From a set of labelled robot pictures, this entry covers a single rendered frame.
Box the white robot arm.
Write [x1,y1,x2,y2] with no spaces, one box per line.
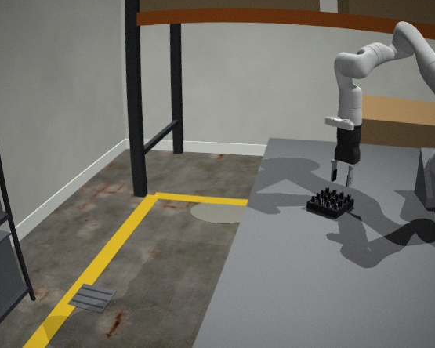
[334,21,435,108]

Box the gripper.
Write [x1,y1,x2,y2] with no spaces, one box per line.
[325,106,362,187]

